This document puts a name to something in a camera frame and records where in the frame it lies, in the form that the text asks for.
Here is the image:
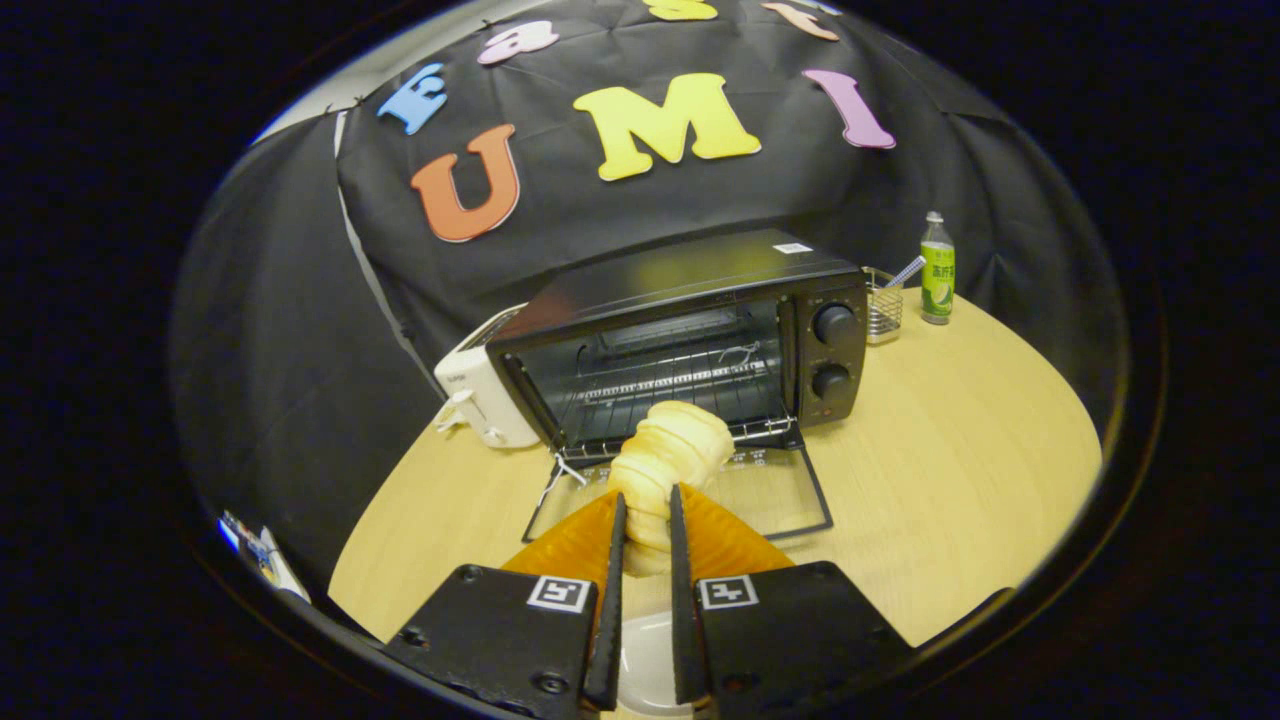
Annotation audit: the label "black toaster oven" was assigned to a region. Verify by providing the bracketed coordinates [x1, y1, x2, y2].
[485, 228, 869, 546]

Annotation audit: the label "pale twisted bread roll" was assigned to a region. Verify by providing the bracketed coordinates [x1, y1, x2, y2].
[607, 400, 736, 578]

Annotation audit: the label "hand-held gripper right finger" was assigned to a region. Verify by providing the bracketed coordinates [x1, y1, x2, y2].
[668, 483, 916, 713]

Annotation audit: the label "white pop-up toaster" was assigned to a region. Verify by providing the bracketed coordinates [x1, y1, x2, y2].
[433, 303, 541, 449]

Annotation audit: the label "white plate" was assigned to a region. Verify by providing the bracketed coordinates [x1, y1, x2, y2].
[615, 575, 701, 717]

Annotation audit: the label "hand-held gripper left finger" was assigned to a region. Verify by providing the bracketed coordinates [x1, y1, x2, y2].
[380, 490, 628, 720]

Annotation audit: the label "wire mesh basket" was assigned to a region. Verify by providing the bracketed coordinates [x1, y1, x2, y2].
[862, 266, 905, 346]

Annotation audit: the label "colourful printed papers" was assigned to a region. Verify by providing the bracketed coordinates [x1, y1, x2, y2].
[218, 510, 311, 604]

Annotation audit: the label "green drink bottle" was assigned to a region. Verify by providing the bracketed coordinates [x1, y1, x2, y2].
[920, 211, 956, 326]

